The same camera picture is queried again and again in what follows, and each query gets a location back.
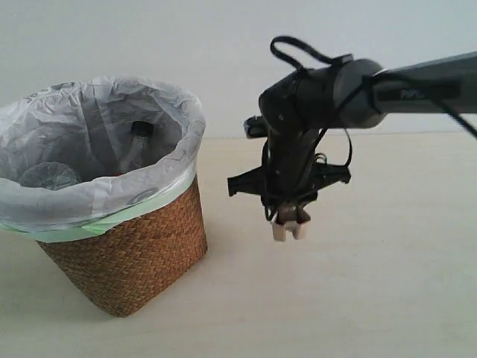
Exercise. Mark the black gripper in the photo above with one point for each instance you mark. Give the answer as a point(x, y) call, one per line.
point(275, 187)

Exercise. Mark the brown pulp cardboard tray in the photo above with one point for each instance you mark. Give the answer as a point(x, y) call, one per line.
point(297, 229)

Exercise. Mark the clear bottle red label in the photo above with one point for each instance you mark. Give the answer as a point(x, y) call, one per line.
point(138, 153)

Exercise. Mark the clear bottle green cap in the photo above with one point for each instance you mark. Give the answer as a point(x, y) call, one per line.
point(50, 175)

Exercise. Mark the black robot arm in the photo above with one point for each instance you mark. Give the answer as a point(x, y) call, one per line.
point(297, 111)

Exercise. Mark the woven wicker waste basket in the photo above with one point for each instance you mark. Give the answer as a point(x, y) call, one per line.
point(125, 268)

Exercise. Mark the translucent white bin liner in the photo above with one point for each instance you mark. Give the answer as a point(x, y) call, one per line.
point(86, 125)

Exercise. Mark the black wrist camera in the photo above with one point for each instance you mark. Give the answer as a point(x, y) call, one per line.
point(255, 127)

